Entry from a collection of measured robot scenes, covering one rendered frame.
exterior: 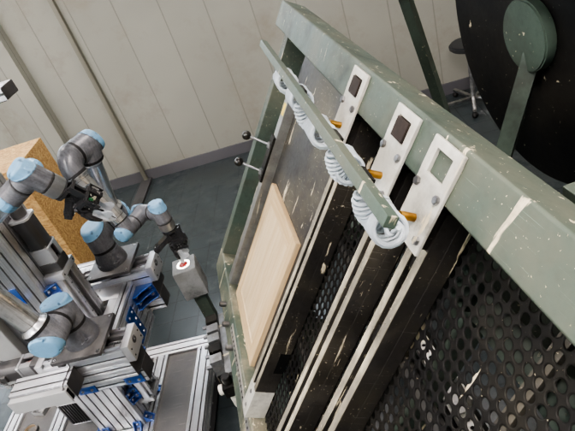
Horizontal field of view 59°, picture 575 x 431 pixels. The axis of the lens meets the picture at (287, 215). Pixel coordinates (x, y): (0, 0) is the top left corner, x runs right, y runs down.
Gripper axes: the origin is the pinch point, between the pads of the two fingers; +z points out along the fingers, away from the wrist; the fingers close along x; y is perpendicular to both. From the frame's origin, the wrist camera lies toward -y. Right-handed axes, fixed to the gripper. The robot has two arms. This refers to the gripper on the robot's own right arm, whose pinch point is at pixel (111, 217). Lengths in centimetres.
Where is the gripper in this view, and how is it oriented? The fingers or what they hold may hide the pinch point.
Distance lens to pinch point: 184.0
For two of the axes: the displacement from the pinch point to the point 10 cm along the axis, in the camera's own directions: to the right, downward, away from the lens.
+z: 6.3, 4.1, 6.6
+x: -0.6, -8.2, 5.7
